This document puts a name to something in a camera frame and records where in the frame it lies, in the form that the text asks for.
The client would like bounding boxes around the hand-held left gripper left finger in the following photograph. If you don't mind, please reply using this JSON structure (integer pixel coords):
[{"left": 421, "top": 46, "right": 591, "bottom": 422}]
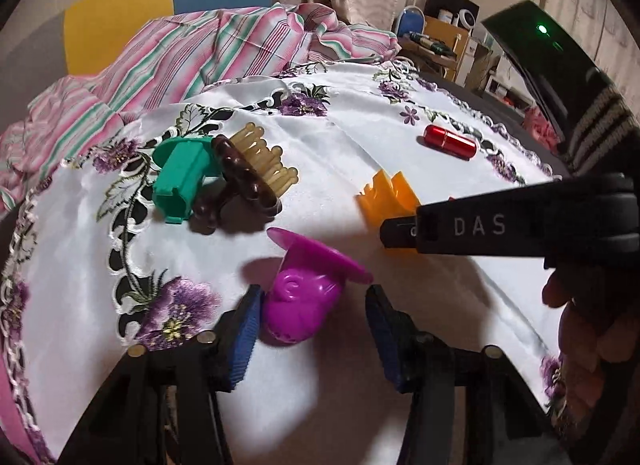
[{"left": 57, "top": 285, "right": 263, "bottom": 465}]

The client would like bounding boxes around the brown massage comb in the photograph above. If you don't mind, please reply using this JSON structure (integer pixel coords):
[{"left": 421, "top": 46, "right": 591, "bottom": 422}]
[{"left": 190, "top": 122, "right": 300, "bottom": 236}]

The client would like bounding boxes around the grey yellow blue chair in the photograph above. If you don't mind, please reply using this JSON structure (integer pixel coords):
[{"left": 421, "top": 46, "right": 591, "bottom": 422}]
[{"left": 62, "top": 0, "right": 273, "bottom": 76}]

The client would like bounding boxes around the green plastic stamp toy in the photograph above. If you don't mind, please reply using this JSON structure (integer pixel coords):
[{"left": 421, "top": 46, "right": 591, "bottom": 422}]
[{"left": 151, "top": 138, "right": 223, "bottom": 224}]

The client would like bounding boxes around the white embroidered floral tablecloth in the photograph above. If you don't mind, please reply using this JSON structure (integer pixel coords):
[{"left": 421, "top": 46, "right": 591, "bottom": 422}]
[{"left": 0, "top": 58, "right": 571, "bottom": 465}]

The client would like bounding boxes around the pink crumpled cloth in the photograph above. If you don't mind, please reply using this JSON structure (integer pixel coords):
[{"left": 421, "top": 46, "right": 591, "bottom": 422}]
[{"left": 522, "top": 105, "right": 557, "bottom": 152}]

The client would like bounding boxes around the red metallic cylinder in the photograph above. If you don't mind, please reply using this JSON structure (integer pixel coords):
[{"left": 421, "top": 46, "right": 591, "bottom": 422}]
[{"left": 424, "top": 124, "right": 477, "bottom": 161}]

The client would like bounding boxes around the orange crown-shaped mould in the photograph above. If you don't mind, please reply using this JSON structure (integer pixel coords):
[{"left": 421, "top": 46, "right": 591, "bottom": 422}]
[{"left": 356, "top": 169, "right": 421, "bottom": 238}]

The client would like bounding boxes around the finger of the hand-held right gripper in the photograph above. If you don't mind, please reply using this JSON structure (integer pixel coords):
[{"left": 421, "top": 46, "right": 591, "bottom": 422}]
[{"left": 379, "top": 214, "right": 421, "bottom": 252}]

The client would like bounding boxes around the pink green striped cloth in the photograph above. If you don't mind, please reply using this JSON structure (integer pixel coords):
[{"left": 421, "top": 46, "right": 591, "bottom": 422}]
[{"left": 0, "top": 2, "right": 401, "bottom": 216}]

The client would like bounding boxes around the black white striped knit clothing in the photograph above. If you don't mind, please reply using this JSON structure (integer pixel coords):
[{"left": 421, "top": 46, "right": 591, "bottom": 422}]
[{"left": 565, "top": 85, "right": 640, "bottom": 178}]

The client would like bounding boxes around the person's right hand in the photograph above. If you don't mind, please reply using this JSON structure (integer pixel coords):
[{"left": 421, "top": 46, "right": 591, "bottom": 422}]
[{"left": 542, "top": 265, "right": 640, "bottom": 426}]

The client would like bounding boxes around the magenta plastic stamp toy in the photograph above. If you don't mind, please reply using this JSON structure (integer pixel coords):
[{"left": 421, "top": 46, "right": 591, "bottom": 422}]
[{"left": 260, "top": 228, "right": 375, "bottom": 347}]

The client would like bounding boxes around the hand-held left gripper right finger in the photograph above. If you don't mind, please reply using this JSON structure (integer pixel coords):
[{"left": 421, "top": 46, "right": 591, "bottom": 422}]
[{"left": 365, "top": 285, "right": 576, "bottom": 465}]

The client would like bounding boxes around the green power tool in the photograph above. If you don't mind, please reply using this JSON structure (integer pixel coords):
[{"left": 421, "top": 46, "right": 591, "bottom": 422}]
[{"left": 407, "top": 32, "right": 458, "bottom": 58}]

